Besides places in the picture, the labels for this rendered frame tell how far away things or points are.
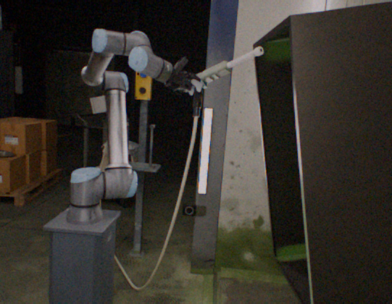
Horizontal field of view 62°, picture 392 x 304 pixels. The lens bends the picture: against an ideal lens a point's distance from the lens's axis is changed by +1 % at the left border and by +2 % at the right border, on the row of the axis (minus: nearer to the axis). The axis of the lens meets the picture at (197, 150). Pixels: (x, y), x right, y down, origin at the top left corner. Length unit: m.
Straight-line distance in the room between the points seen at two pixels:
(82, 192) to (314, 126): 1.18
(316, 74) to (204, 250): 1.71
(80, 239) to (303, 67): 1.32
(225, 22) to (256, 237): 1.55
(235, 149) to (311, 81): 1.21
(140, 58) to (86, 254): 1.03
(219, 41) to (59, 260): 1.66
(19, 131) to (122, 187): 2.73
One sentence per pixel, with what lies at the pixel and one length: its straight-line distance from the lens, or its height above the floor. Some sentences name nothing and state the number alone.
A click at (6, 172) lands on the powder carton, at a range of 4.12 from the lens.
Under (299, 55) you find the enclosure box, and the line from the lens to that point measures 1.22.
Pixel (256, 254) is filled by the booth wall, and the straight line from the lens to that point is 2.59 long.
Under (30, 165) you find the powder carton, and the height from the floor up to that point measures 0.36.
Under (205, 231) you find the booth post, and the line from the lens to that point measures 2.50.
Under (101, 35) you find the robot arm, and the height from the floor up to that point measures 1.55.
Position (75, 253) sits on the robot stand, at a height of 0.51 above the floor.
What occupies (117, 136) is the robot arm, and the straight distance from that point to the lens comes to 1.87.
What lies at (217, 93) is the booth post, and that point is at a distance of 2.30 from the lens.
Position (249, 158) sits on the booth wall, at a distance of 2.35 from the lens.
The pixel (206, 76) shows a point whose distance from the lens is 1.51.
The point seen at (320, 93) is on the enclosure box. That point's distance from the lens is 1.24.
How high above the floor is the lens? 1.34
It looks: 9 degrees down
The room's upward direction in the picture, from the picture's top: 4 degrees clockwise
